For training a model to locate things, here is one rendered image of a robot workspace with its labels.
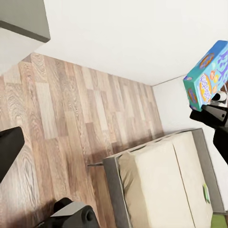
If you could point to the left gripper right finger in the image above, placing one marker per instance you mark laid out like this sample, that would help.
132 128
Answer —
220 140

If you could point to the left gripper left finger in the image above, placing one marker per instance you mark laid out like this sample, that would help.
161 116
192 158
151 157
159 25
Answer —
11 142

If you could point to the bed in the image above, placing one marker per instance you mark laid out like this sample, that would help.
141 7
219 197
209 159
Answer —
160 184

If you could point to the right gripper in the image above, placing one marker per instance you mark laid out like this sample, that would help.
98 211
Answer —
212 116

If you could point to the desk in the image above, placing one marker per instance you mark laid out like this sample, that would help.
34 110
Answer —
23 28

